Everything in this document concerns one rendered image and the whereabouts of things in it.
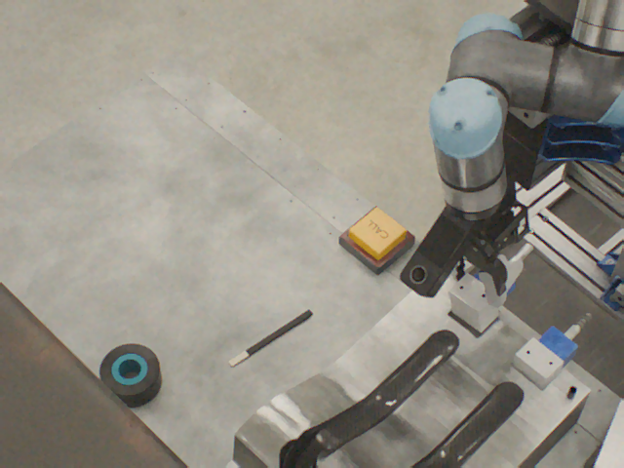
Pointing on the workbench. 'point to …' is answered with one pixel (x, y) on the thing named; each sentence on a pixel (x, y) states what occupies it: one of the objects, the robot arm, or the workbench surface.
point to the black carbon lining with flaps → (293, 454)
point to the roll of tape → (143, 361)
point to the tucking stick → (270, 337)
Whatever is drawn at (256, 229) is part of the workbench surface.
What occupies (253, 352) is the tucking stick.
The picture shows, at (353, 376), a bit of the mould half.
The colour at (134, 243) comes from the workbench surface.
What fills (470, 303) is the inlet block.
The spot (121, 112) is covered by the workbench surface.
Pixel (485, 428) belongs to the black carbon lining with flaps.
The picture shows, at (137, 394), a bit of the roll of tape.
